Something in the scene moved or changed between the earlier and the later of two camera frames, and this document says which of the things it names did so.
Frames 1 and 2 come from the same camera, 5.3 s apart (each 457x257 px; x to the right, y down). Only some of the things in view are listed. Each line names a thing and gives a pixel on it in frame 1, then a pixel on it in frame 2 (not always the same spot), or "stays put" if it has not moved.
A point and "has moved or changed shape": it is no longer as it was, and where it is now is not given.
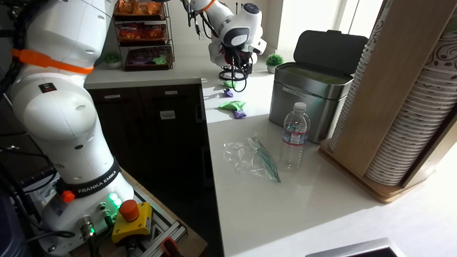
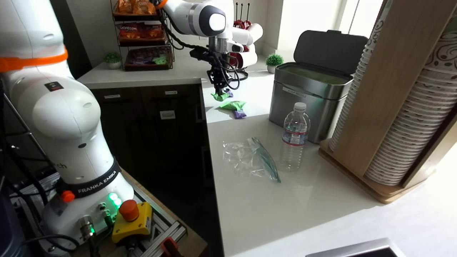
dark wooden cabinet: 159,138 stays put
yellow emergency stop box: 133,219 stays put
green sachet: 233,107 stays put
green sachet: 229,84 has moved or changed shape
